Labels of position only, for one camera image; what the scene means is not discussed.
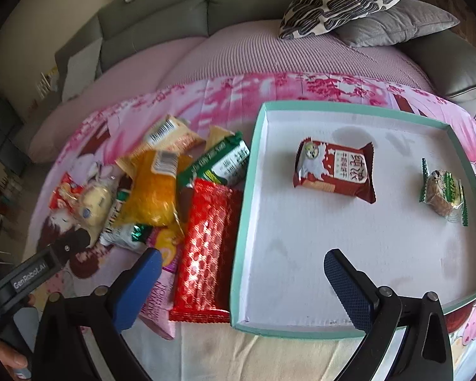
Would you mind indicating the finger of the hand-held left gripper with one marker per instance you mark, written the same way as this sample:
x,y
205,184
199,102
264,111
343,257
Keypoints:
x,y
73,248

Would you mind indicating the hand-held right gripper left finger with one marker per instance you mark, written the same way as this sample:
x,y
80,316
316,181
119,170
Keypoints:
x,y
141,285

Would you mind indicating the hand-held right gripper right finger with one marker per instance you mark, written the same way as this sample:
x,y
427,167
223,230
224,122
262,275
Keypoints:
x,y
347,289

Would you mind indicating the red snack packet with window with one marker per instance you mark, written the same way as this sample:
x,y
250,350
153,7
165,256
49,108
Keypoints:
x,y
61,198

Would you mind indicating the person's left hand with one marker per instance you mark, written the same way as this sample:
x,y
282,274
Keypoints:
x,y
4,359

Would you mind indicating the pink snack packet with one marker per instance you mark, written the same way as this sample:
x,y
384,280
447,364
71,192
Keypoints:
x,y
162,297

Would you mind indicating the clear packet with round bun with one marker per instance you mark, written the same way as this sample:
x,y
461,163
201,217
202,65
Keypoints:
x,y
91,202

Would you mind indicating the green and white snack packet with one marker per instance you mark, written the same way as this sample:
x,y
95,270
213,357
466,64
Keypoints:
x,y
119,226

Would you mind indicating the red lattice snack packet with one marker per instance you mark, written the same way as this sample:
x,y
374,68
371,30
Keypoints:
x,y
206,246

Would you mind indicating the yellow snack packet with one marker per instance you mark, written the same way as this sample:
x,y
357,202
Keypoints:
x,y
154,194

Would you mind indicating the brown biscuit packet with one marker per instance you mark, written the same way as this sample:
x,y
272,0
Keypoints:
x,y
333,170

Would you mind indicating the small green wrapped snack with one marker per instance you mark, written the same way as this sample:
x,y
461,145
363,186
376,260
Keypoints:
x,y
440,190

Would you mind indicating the dark blue cabinet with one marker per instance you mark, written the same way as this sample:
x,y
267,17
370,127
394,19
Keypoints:
x,y
0,127

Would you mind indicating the dark green snack packet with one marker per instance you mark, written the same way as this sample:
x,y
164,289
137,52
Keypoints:
x,y
222,162

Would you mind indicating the beige barcode snack packet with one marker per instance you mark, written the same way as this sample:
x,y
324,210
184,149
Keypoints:
x,y
174,135

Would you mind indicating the tan snack packet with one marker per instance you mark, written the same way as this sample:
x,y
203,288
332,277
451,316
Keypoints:
x,y
218,135

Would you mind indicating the white cushion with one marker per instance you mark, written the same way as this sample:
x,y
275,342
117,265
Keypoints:
x,y
79,71

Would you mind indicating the printed cartoon blanket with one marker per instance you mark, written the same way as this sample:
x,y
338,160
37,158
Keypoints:
x,y
301,91

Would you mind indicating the pink ribbed sofa cover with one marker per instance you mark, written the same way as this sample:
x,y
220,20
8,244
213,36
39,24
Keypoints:
x,y
222,51

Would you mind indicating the grey pillow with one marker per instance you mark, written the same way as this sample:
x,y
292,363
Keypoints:
x,y
400,24

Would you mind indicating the black and white patterned pillow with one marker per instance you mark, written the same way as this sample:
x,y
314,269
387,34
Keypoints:
x,y
341,0

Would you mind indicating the grey sofa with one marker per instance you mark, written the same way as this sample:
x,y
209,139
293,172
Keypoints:
x,y
242,12

